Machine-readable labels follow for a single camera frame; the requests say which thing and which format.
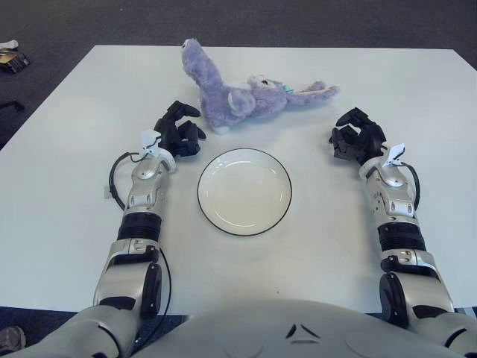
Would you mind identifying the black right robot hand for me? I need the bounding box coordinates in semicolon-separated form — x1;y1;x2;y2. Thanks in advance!
328;107;387;165

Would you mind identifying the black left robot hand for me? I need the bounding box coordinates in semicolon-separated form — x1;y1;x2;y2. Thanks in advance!
153;100;206;157

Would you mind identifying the purple plush bunny doll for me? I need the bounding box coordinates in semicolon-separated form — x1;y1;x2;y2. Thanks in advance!
181;38;340;136

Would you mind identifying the white plate with black rim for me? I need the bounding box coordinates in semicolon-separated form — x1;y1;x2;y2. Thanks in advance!
197;148;293;236

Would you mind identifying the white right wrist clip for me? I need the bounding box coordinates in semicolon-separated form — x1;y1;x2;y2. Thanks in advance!
383;143;406;169

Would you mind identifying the black chair leg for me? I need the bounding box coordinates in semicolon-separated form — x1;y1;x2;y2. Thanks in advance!
0;99;25;113

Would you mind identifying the black box on floor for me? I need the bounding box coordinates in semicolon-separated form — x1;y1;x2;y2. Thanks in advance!
0;51;31;74

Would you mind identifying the silver robot torso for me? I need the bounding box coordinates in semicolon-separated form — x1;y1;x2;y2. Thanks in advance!
122;298;448;358

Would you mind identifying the grey brown shoe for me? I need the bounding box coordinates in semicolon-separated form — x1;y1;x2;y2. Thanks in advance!
0;325;27;354

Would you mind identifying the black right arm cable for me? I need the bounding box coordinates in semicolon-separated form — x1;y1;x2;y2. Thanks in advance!
402;162;421;219

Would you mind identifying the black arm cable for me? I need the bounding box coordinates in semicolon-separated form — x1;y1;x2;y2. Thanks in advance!
402;162;421;219
109;151;173;329

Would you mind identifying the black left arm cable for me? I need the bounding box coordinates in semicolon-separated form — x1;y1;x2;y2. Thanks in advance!
109;151;173;329

